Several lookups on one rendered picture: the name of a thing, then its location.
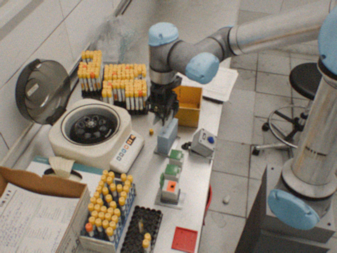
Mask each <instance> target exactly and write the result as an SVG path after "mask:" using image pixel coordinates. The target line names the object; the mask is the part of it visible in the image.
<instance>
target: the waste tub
mask: <svg viewBox="0 0 337 253"><path fill-rule="evenodd" d="M172 91H175V93H176V94H177V100H179V110H178V112H177V114H176V115H175V116H174V118H176V119H178V126H183V127H191V128H198V125H199V117H200V111H201V104H202V95H203V87H195V86H186V85H181V86H178V87H177V88H175V89H173V90H172Z"/></svg>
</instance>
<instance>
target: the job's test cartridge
mask: <svg viewBox="0 0 337 253"><path fill-rule="evenodd" d="M179 189H180V184H179V183H177V182H175V181H170V180H165V181H164V186H163V188H162V198H166V199H171V200H175V201H176V200H177V197H178V194H179Z"/></svg>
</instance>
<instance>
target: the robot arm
mask: <svg viewBox="0 0 337 253"><path fill-rule="evenodd" d="M315 40H318V51H319V54H320V56H319V59H318V61H317V68H318V70H319V71H320V72H321V73H322V75H323V77H322V79H321V82H320V84H319V87H318V89H317V92H316V96H315V99H314V101H313V104H312V107H311V110H310V113H309V115H308V118H307V120H306V123H305V126H304V129H303V132H302V135H301V138H300V141H299V144H298V147H297V150H296V152H295V156H294V157H293V158H292V159H290V160H288V161H287V162H286V163H285V164H284V166H283V168H282V171H281V174H280V177H279V180H278V183H277V185H275V187H274V188H273V189H272V190H271V191H270V193H269V195H268V197H267V203H268V206H269V208H270V210H271V211H272V212H273V213H274V214H275V216H276V217H277V218H278V219H280V220H281V221H282V222H284V223H286V224H287V225H289V226H291V227H293V228H295V229H302V230H309V229H312V228H314V227H315V225H316V224H317V223H319V220H320V219H321V218H323V217H324V216H325V215H326V214H327V213H328V211H329V209H330V206H331V200H332V198H333V197H334V195H335V193H336V192H337V0H320V1H317V2H313V3H309V4H307V5H304V6H301V7H297V8H293V9H290V10H286V11H282V12H279V13H276V14H274V15H270V16H266V17H263V18H260V19H256V20H252V21H249V22H245V23H242V24H240V25H236V26H233V25H229V26H226V27H222V28H220V29H218V30H217V31H216V32H214V33H213V34H211V35H209V36H208V37H207V38H205V39H203V40H202V41H199V42H198V43H196V44H194V45H191V44H189V43H187V42H184V41H183V40H181V39H179V34H178V29H177V28H176V27H175V25H173V24H171V23H157V24H155V25H152V26H151V27H150V28H149V31H148V43H147V44H148V57H149V78H150V83H151V87H150V95H149V96H148V98H147V99H146V101H145V115H147V113H148V112H151V113H154V115H155V116H154V119H153V125H155V124H156V123H157V122H159V123H160V125H161V126H162V127H163V125H164V128H166V127H167V126H168V125H169V124H170V123H171V121H172V120H173V118H174V116H175V115H176V114H177V112H178V110H179V100H177V94H176V93H175V91H172V90H173V89H175V88H177V87H178V86H181V84H182V80H183V77H180V76H179V75H177V73H180V74H182V75H184V76H186V77H187V78H188V79H190V80H192V81H195V82H196V83H198V84H201V85H207V84H209V83H210V82H211V81H212V80H213V78H214V77H215V76H216V74H217V72H218V70H219V64H220V63H221V62H223V61H224V60H225V59H227V58H230V57H235V56H240V55H245V54H250V53H255V52H261V51H266V50H271V49H275V48H279V47H284V46H289V45H294V44H299V43H305V42H310V41H315ZM147 104H148V108H147V109H146V105H147ZM149 104H150V108H149ZM164 120H165V123H164V122H163V121H164Z"/></svg>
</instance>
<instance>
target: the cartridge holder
mask: <svg viewBox="0 0 337 253"><path fill-rule="evenodd" d="M185 197H186V193H183V192H181V188H180V189H179V194H178V197H177V200H176V201H175V200H171V199H166V198H162V190H161V188H159V189H158V193H157V196H156V200H155V204H159V205H164V206H169V207H174V208H179V209H183V206H184V201H185Z"/></svg>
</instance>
